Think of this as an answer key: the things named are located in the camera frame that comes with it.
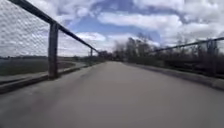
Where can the concrete kerb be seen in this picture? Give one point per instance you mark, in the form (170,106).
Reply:
(23,82)
(196,77)

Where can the grey concrete path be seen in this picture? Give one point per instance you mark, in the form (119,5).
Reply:
(113,100)

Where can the row of bare trees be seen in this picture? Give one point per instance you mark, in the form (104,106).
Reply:
(136,50)

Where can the green grass field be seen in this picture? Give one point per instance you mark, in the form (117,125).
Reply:
(23,66)

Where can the dark metal railing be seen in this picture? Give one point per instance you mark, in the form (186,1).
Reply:
(200,53)

